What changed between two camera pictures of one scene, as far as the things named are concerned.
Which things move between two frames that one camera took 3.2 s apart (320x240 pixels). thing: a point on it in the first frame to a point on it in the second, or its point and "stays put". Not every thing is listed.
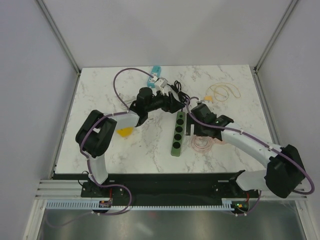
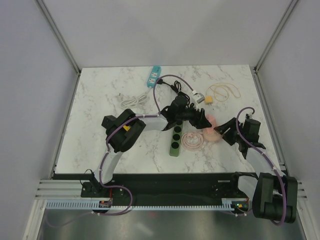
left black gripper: (171, 105) to (199, 121)
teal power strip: (156, 71) stays put
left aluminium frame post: (59, 36) stays put
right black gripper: (190, 121) to (221, 128)
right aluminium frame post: (275, 35) stays put
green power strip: (178, 135) stays put
